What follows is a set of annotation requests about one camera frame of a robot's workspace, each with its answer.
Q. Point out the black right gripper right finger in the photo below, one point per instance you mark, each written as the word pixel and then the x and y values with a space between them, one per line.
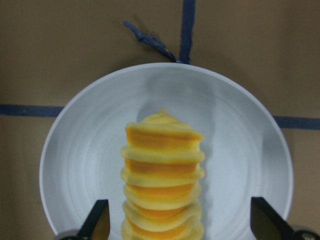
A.
pixel 267 224

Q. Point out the blue plate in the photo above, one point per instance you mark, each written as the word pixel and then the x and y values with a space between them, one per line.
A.
pixel 245 151

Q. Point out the sliced bread loaf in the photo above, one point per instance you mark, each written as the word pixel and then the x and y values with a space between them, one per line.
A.
pixel 161 174

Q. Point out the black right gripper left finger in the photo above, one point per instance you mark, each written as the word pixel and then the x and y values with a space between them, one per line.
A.
pixel 97 225

